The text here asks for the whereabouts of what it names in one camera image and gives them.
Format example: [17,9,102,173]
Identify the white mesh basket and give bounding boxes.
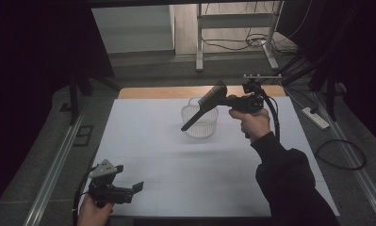
[180,97,220,139]

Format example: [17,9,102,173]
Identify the black tripod stand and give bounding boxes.
[67,70,122,126]
[281,51,339,122]

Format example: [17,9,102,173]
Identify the black looped floor cable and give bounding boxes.
[314,138,368,171]

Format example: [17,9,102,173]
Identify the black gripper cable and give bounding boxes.
[72,165,99,226]
[259,88,282,142]

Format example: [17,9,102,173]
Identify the aluminium floor rail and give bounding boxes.
[314,90,376,222]
[24,112,86,226]

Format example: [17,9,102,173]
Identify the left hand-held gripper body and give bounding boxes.
[88,158,135,209]

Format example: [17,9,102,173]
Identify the black floor frame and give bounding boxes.
[72,124,94,148]

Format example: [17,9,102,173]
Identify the tangled floor cables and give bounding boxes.
[201,0,314,57]

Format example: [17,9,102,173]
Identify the white table cover sheet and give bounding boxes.
[78,96,341,218]

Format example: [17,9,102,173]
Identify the person's left hand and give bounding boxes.
[76,193,114,226]

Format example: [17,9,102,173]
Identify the person's right hand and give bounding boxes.
[228,106,271,144]

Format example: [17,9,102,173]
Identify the white power strip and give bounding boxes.
[302,106,331,130]

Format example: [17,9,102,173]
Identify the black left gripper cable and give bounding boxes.
[72,165,99,226]

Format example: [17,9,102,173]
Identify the white metal stand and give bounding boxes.
[194,0,285,73]

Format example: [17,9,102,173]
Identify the dark curtain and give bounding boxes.
[0,0,116,218]
[276,0,376,149]

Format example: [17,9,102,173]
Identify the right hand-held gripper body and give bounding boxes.
[234,73,283,114]

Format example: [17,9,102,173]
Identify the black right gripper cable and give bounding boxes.
[259,88,282,142]

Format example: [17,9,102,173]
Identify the black comb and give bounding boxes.
[180,79,228,132]

